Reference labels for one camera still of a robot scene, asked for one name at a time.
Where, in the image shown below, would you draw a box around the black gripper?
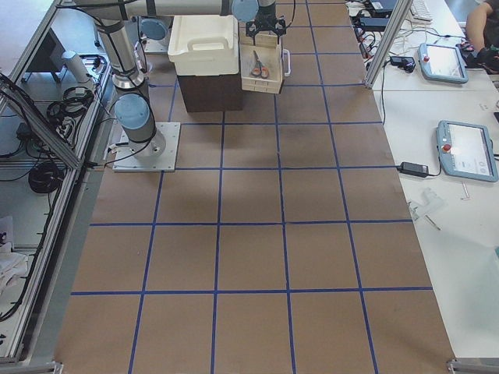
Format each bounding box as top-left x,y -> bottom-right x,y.
246,2 -> 287,39

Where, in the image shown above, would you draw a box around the light wooden drawer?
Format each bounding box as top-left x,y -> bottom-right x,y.
239,34 -> 284,94

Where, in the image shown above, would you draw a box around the grey orange scissors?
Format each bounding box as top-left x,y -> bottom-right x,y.
250,51 -> 270,79

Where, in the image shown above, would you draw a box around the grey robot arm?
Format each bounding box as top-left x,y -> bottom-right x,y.
70,1 -> 288,96

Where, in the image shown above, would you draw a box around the person forearm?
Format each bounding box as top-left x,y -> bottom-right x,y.
465,1 -> 498,51

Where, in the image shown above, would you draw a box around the dark wooden drawer cabinet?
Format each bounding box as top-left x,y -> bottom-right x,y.
178,73 -> 242,113

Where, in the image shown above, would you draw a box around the white plastic lidded bin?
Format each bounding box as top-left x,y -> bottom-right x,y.
168,16 -> 239,76

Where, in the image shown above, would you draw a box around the upper teach pendant tablet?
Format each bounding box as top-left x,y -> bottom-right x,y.
418,43 -> 469,84

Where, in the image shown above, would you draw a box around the teach pendant tablet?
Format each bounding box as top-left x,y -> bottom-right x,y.
418,43 -> 469,84
436,120 -> 498,182

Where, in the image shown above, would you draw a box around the small black power adapter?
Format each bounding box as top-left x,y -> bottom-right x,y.
397,161 -> 430,178

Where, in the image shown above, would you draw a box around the brown paper table mat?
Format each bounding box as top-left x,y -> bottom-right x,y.
55,1 -> 452,373

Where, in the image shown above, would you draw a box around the lower teach pendant tablet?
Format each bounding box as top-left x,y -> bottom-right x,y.
436,120 -> 498,182

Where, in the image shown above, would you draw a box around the white drawer handle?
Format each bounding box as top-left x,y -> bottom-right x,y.
282,48 -> 292,77

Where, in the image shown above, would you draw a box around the aluminium frame post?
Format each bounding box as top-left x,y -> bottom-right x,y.
364,0 -> 412,89

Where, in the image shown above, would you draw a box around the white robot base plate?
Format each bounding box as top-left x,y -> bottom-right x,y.
112,122 -> 181,172

